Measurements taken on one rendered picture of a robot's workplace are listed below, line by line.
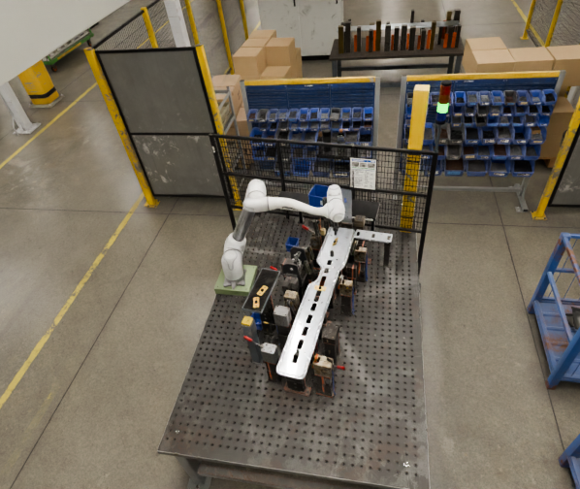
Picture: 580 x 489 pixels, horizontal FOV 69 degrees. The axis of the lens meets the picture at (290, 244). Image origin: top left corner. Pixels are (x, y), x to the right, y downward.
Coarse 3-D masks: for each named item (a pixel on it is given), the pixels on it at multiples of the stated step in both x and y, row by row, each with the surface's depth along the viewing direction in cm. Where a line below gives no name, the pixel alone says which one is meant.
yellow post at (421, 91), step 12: (420, 84) 296; (420, 96) 293; (420, 108) 298; (420, 120) 305; (420, 132) 311; (408, 144) 320; (420, 144) 317; (408, 156) 327; (420, 156) 325; (408, 168) 334; (408, 180) 342; (408, 204) 357; (408, 216) 366
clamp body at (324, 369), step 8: (320, 360) 255; (328, 360) 257; (320, 368) 253; (328, 368) 251; (320, 376) 262; (328, 376) 258; (320, 384) 268; (328, 384) 267; (320, 392) 275; (328, 392) 272
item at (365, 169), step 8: (352, 160) 341; (360, 160) 339; (368, 160) 337; (376, 160) 334; (352, 168) 346; (360, 168) 344; (368, 168) 341; (376, 168) 339; (360, 176) 349; (368, 176) 347; (376, 176) 344; (360, 184) 355; (368, 184) 352
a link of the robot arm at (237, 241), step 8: (248, 184) 317; (256, 184) 311; (264, 184) 317; (248, 192) 309; (264, 192) 310; (240, 216) 331; (248, 216) 327; (240, 224) 333; (248, 224) 333; (240, 232) 337; (232, 240) 343; (240, 240) 343; (224, 248) 350; (232, 248) 344; (240, 248) 346
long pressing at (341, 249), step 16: (352, 240) 336; (320, 256) 326; (336, 256) 324; (320, 272) 314; (336, 272) 312; (304, 304) 294; (320, 304) 293; (304, 320) 284; (320, 320) 283; (288, 336) 276; (304, 336) 275; (288, 352) 267; (304, 352) 266; (288, 368) 260; (304, 368) 258
